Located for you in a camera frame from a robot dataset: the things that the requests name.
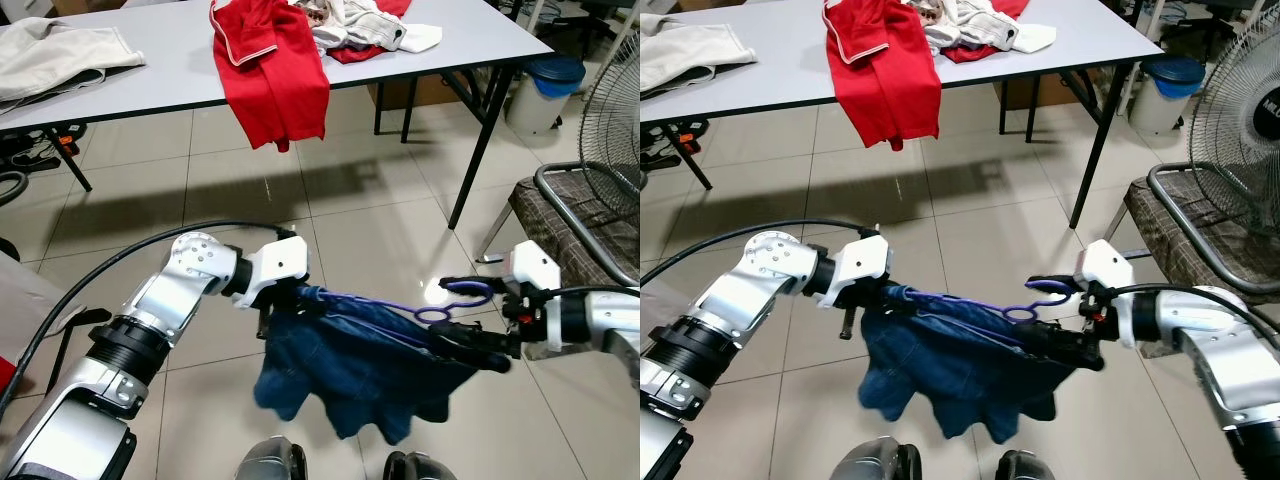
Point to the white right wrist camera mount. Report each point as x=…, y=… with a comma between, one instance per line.
x=1105, y=265
x=535, y=268

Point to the beige patterned garment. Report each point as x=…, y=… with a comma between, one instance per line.
x=932, y=10
x=318, y=10

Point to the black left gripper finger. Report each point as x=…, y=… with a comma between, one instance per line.
x=310, y=294
x=896, y=294

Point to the white table with black legs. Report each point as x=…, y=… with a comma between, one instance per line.
x=160, y=90
x=790, y=85

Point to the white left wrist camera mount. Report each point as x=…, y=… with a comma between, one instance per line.
x=275, y=265
x=860, y=265

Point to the brown cardboard box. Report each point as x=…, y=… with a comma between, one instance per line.
x=1050, y=95
x=430, y=95

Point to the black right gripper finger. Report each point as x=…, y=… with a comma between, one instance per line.
x=1060, y=281
x=475, y=350
x=1065, y=345
x=480, y=286

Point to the beige trousers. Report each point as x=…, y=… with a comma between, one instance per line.
x=690, y=55
x=60, y=55

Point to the white bin with blue lid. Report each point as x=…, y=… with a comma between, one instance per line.
x=545, y=100
x=1165, y=105

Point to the blue denim jeans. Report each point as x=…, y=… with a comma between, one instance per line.
x=950, y=380
x=350, y=380

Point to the woven seat metal chair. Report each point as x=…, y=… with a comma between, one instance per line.
x=1190, y=230
x=570, y=235

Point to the red shirt with white trim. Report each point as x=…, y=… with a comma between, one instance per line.
x=270, y=80
x=880, y=80

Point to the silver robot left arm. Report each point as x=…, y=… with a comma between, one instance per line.
x=150, y=310
x=740, y=300

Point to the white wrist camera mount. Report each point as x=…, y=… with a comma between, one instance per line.
x=1105, y=265
x=860, y=265
x=535, y=268
x=275, y=265

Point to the white garment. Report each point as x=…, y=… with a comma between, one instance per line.
x=415, y=38
x=1030, y=38

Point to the plain red garment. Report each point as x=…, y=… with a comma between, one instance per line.
x=355, y=52
x=965, y=52

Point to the grey robot left leg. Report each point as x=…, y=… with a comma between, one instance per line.
x=270, y=460
x=875, y=460

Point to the purple plastic hanger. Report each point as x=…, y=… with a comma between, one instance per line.
x=370, y=300
x=950, y=297

